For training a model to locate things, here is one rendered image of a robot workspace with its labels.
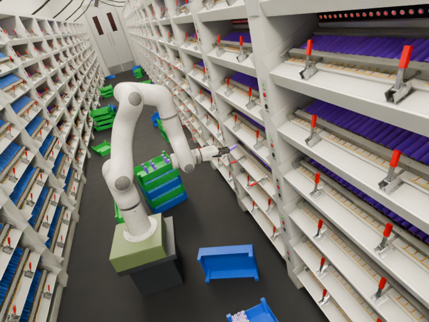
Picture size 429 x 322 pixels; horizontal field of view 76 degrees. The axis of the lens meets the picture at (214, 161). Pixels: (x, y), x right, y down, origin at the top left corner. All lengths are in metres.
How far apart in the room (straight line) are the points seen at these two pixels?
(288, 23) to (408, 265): 0.72
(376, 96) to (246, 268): 1.29
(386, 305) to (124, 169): 1.09
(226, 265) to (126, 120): 0.98
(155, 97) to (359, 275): 1.07
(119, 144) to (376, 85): 1.05
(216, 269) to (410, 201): 1.27
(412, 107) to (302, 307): 1.19
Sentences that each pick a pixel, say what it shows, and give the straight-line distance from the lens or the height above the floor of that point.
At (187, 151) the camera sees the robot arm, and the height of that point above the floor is 0.74.
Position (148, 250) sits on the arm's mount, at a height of 0.36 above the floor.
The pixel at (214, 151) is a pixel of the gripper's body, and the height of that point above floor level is 0.65.
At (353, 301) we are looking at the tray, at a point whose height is 0.33.
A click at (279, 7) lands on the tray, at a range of 0.83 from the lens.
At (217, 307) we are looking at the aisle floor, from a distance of 1.63.
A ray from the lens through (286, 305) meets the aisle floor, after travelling 1.58.
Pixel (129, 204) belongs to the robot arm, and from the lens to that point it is 1.46.
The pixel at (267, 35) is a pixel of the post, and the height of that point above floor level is 1.22.
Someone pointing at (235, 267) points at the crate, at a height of 0.03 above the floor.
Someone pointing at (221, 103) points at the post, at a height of 0.83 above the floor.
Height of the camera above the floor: 1.35
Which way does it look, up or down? 29 degrees down
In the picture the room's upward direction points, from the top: 15 degrees counter-clockwise
